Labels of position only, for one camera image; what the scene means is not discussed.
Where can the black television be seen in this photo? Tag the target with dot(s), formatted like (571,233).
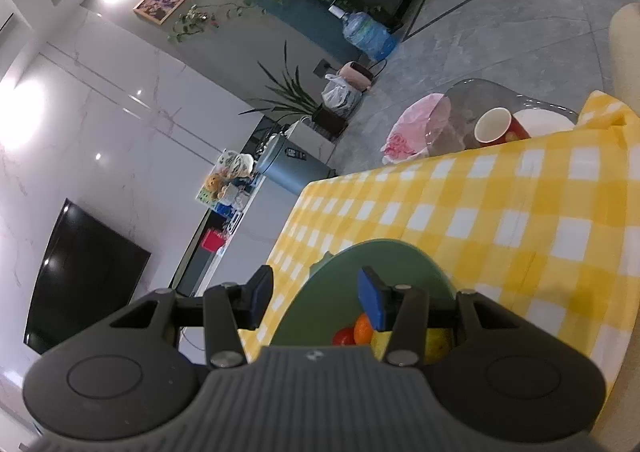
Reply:
(85,277)

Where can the blue water jug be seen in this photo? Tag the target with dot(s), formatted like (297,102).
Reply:
(367,32)

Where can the grey-blue trash bin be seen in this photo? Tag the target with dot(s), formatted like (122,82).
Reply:
(292,164)

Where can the yellow checked tablecloth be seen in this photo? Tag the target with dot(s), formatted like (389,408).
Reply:
(500,232)

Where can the hanging vine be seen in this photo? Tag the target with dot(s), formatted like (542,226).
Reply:
(195,19)

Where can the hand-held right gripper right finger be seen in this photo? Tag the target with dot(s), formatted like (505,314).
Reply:
(375,299)

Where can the long-leaf potted plant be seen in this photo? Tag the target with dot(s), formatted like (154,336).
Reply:
(295,94)

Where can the white marble media console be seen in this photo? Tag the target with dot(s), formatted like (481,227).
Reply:
(275,192)

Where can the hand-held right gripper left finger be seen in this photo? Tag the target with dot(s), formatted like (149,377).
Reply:
(262,289)

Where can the red mug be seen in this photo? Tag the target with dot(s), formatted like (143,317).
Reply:
(515,134)

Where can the pink heater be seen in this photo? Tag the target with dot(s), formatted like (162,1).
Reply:
(356,74)

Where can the white sun hat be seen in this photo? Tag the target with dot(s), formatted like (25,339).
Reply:
(245,164)

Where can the cream chair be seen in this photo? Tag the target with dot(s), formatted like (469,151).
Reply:
(627,52)

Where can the brown teddy bear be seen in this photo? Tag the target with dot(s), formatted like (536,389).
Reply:
(217,184)

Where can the pink plastic bag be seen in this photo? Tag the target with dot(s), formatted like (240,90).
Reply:
(410,129)

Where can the green colander bowl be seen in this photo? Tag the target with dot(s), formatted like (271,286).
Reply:
(330,292)

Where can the green printed poster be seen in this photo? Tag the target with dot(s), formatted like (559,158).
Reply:
(222,162)

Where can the smoked glass table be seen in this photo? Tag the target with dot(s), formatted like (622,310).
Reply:
(475,94)

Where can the white plate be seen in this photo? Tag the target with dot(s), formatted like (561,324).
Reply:
(547,124)

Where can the framed picture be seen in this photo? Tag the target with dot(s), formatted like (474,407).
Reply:
(164,1)

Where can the white plastic bag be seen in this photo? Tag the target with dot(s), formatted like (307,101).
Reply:
(341,97)

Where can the red box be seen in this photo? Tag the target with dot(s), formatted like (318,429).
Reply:
(214,240)

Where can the orange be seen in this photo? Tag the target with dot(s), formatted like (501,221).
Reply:
(363,329)

